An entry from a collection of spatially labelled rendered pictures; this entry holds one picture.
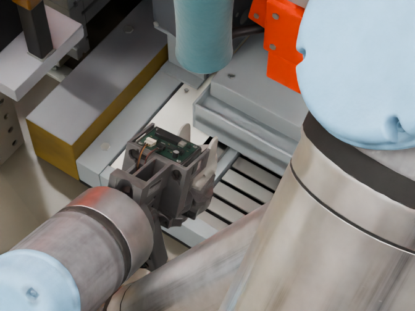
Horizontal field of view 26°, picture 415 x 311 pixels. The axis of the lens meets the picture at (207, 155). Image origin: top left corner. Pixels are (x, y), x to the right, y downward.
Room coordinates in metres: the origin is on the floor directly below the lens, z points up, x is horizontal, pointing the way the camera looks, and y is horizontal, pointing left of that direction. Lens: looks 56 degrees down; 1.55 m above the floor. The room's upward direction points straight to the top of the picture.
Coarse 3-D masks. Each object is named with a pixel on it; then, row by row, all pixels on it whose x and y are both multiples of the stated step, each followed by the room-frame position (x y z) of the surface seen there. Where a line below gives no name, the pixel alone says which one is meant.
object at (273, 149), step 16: (208, 96) 1.10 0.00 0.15; (208, 112) 1.04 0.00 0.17; (224, 112) 1.06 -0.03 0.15; (240, 112) 1.06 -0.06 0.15; (208, 128) 1.04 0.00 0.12; (224, 128) 1.02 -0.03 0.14; (240, 128) 1.00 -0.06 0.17; (256, 128) 1.02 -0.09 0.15; (272, 128) 1.02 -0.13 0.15; (240, 144) 1.00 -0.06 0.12; (256, 144) 0.98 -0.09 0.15; (272, 144) 0.98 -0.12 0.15; (288, 144) 0.98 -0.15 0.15; (256, 160) 0.98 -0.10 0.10; (272, 160) 0.96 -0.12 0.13; (288, 160) 0.94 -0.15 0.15
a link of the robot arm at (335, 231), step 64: (320, 0) 0.32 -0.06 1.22; (384, 0) 0.30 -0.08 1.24; (320, 64) 0.28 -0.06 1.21; (384, 64) 0.27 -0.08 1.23; (320, 128) 0.27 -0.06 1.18; (384, 128) 0.24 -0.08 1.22; (320, 192) 0.24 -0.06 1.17; (384, 192) 0.23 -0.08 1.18; (256, 256) 0.23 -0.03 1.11; (320, 256) 0.21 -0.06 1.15; (384, 256) 0.21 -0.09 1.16
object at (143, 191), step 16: (160, 128) 0.55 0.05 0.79; (128, 144) 0.52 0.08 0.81; (144, 144) 0.51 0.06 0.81; (160, 144) 0.52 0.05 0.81; (176, 144) 0.53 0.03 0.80; (192, 144) 0.53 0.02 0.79; (128, 160) 0.51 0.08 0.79; (144, 160) 0.51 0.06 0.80; (160, 160) 0.50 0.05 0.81; (176, 160) 0.50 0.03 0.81; (192, 160) 0.51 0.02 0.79; (112, 176) 0.46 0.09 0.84; (128, 176) 0.46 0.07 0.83; (144, 176) 0.48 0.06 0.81; (160, 176) 0.47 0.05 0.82; (176, 176) 0.49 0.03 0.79; (192, 176) 0.49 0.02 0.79; (128, 192) 0.46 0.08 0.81; (144, 192) 0.45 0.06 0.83; (160, 192) 0.48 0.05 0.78; (176, 192) 0.48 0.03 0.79; (144, 208) 0.44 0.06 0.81; (160, 208) 0.47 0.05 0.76; (176, 208) 0.47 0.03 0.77; (160, 224) 0.46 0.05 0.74; (176, 224) 0.46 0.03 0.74
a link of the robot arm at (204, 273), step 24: (216, 240) 0.37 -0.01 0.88; (240, 240) 0.35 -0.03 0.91; (168, 264) 0.38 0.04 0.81; (192, 264) 0.36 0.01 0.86; (216, 264) 0.35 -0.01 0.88; (120, 288) 0.39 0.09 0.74; (144, 288) 0.37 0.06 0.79; (168, 288) 0.35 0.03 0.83; (192, 288) 0.34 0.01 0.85; (216, 288) 0.33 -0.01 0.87
